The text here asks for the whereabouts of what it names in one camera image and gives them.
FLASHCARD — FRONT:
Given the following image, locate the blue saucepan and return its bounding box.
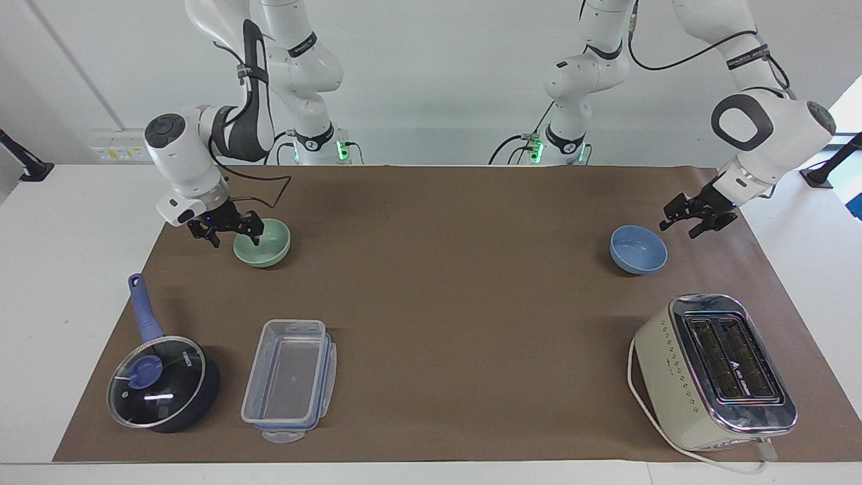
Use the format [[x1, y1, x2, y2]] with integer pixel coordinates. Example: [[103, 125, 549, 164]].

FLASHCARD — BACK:
[[108, 273, 222, 434]]

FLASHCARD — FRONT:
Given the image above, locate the blue bowl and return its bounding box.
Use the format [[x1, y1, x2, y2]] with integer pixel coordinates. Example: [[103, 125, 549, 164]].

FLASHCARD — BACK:
[[609, 224, 669, 276]]

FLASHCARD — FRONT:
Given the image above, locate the white toaster cable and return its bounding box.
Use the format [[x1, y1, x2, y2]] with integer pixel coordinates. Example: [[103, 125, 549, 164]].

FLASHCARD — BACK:
[[627, 335, 780, 475]]

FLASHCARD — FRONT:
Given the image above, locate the white wall socket strip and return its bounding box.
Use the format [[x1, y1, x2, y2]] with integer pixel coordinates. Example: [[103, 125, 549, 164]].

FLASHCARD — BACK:
[[90, 128, 154, 163]]

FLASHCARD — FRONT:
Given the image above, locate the black cable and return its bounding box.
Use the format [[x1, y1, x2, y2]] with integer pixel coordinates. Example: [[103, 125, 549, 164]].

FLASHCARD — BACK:
[[626, 0, 795, 102], [488, 100, 560, 166], [207, 118, 294, 212], [264, 130, 298, 166]]

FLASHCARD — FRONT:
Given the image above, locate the black stand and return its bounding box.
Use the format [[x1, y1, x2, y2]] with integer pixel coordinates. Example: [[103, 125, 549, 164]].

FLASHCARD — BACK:
[[0, 127, 55, 183], [799, 131, 862, 189]]

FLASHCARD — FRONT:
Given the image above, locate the cream toaster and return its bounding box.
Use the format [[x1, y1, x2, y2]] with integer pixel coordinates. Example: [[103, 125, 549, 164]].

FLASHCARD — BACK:
[[633, 292, 799, 453]]

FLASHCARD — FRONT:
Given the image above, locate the clear plastic food container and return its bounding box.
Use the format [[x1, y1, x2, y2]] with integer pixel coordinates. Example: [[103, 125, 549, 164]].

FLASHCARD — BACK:
[[240, 319, 332, 432]]

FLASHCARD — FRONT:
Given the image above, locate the glass lid with blue knob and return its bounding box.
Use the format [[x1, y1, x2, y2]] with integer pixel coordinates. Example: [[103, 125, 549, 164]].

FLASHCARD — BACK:
[[106, 335, 207, 429]]

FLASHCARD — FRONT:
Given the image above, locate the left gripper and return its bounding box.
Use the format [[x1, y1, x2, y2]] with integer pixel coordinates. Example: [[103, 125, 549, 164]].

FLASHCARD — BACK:
[[659, 179, 741, 240]]

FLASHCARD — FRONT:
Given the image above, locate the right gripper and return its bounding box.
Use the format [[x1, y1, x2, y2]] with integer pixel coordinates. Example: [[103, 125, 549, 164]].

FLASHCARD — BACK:
[[187, 200, 265, 249]]

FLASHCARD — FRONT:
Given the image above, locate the green bowl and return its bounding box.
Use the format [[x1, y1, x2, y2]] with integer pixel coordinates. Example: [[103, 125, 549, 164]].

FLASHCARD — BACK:
[[232, 218, 292, 269]]

